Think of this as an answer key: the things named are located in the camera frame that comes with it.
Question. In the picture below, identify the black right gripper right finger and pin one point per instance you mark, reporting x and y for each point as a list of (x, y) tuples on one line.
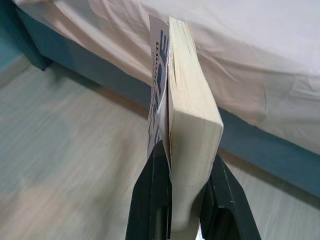
[(227, 207)]

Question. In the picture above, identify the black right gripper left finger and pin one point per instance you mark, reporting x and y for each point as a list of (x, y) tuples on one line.
[(150, 200)]

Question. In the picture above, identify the white book blue letters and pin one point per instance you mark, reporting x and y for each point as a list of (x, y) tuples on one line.
[(192, 112)]

